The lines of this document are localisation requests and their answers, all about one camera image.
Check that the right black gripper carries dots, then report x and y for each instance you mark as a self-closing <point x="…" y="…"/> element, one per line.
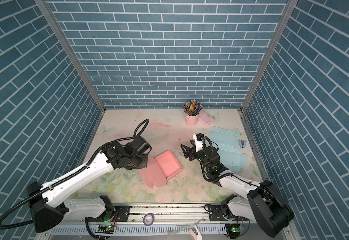
<point x="190" y="151"/>

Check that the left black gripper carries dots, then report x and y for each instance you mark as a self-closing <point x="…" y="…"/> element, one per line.
<point x="144" y="165"/>

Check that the pink paper box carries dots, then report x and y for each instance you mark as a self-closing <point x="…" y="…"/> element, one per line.
<point x="160" y="169"/>

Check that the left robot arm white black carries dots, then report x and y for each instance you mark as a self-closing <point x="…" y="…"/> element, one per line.
<point x="49" y="203"/>

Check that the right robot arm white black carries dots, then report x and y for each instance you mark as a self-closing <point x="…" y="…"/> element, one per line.
<point x="261" y="202"/>

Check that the light blue flat paper box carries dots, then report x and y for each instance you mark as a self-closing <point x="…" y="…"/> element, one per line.
<point x="229" y="148"/>

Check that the pink metal pencil cup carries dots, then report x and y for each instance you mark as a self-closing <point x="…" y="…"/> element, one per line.
<point x="191" y="120"/>

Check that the pink pencil case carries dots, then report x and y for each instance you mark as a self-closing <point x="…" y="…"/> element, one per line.
<point x="205" y="119"/>

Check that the coloured pencils bundle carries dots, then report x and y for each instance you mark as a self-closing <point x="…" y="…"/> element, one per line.
<point x="192" y="108"/>

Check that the small blue clip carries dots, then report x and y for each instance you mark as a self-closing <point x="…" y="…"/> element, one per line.
<point x="242" y="144"/>

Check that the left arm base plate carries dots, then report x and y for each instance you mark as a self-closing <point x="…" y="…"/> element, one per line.
<point x="117" y="214"/>

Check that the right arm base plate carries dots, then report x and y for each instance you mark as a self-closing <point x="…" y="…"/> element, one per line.
<point x="216" y="212"/>

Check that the white tool on rail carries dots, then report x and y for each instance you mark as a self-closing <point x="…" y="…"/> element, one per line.
<point x="192" y="229"/>

